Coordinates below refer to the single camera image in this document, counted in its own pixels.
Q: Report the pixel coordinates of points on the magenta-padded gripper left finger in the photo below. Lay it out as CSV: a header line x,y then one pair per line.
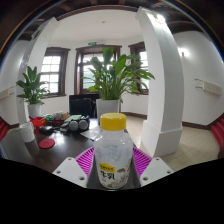
x,y
70,171

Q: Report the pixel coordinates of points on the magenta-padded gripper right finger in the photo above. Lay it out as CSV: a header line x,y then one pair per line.
x,y
156,170

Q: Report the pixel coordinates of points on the yellow-capped clear drink bottle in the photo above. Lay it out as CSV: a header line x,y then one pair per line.
x,y
113,153

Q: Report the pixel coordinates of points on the flat round red coaster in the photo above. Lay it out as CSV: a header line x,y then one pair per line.
x,y
46,143

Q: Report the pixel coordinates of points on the printed paper sheet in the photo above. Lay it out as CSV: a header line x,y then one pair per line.
x,y
90,134

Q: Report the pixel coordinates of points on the black remote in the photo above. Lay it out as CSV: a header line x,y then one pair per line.
x,y
47,130

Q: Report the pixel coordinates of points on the green booklet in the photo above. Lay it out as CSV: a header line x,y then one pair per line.
x,y
72,118

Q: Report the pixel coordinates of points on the white speckled cup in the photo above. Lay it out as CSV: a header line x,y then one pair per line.
x,y
27,132

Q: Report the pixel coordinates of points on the red box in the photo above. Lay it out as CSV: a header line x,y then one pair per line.
x,y
38,121

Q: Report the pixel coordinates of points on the black chair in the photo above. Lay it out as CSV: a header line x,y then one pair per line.
x,y
82,106

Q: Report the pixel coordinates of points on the small green plant, white pot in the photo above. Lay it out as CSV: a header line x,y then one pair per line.
x,y
34,110

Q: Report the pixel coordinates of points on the large green plant, white pot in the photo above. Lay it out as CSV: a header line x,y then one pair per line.
x,y
108,106

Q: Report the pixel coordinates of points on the dark wooden framed window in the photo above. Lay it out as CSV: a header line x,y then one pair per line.
x,y
50,73
143,58

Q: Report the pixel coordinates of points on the dark wooden glazed door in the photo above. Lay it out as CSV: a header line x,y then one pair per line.
x,y
80,66

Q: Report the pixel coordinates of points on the green exit sign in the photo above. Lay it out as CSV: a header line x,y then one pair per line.
x,y
92,43

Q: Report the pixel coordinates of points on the white wall radiator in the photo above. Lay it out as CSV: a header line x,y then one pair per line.
x,y
6,93
210,87

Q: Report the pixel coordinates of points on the white wall lamp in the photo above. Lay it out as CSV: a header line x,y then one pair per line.
x,y
182,52

